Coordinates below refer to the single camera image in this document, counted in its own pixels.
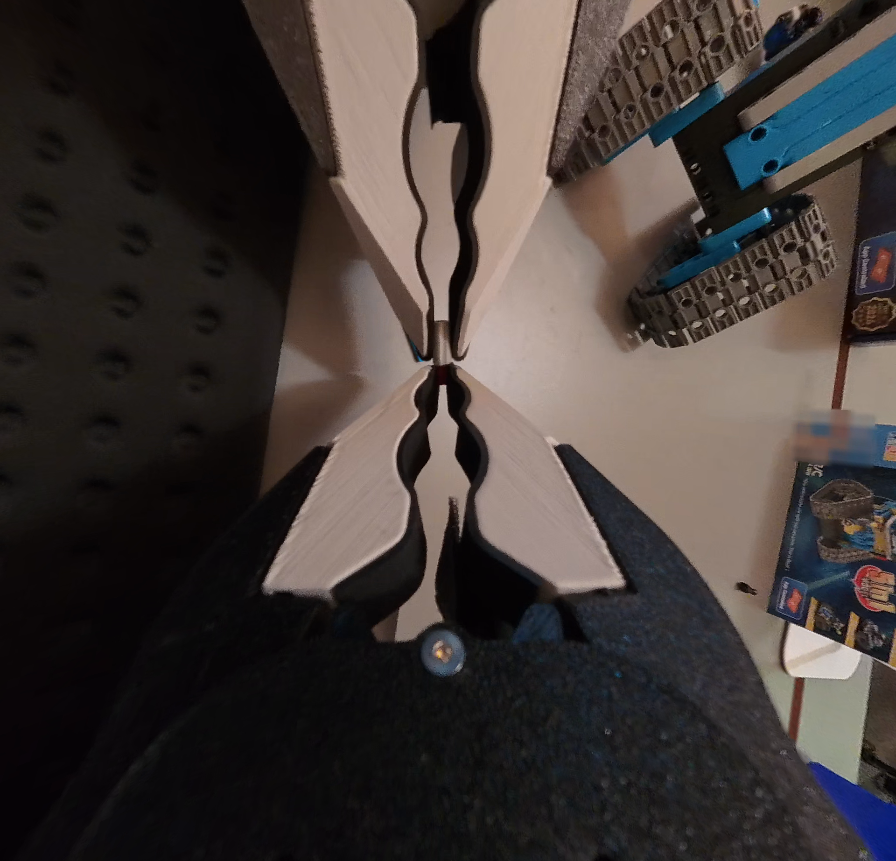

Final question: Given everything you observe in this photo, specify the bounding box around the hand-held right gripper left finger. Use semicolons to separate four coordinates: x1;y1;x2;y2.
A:
263;371;434;627

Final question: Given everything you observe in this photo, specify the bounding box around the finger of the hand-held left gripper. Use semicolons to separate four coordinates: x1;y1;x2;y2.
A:
297;0;435;363
447;0;586;359

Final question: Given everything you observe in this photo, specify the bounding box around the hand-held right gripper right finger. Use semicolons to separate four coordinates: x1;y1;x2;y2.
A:
435;371;626;641

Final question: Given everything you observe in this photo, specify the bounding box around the tracked toy robot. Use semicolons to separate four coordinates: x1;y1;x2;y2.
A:
553;0;896;351

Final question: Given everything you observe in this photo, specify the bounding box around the grey desk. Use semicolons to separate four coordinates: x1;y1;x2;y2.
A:
260;140;896;788

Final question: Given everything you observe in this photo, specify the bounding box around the toy robot head assembly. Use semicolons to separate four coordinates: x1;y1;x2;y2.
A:
763;3;826;44

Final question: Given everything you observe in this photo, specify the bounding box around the small robot kit box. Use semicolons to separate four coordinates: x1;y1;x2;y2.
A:
766;423;896;669

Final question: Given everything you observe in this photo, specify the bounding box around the white rounded stand base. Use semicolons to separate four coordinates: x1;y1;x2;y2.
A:
779;621;863;681

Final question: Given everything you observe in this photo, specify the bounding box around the large robot kit box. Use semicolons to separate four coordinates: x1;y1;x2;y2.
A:
846;143;896;345

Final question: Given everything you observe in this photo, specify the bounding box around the blue plastic bin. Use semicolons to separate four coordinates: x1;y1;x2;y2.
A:
805;762;896;861

